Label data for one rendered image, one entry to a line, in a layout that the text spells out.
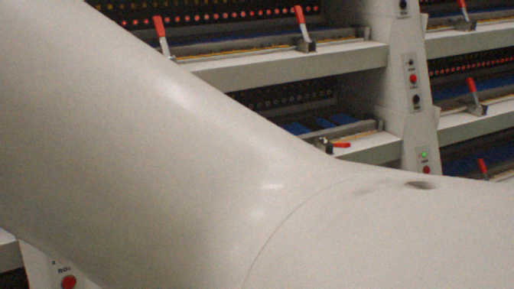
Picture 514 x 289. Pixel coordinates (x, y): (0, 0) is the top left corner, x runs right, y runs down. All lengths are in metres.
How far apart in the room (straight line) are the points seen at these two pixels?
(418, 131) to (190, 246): 0.79
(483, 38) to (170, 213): 1.00
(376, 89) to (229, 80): 0.36
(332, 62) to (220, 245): 0.67
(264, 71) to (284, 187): 0.57
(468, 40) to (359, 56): 0.31
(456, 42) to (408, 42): 0.14
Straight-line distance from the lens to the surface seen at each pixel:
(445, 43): 1.00
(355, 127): 0.86
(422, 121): 0.93
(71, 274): 0.66
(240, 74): 0.70
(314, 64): 0.77
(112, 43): 0.17
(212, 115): 0.17
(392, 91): 0.89
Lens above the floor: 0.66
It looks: 5 degrees down
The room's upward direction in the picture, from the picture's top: 10 degrees counter-clockwise
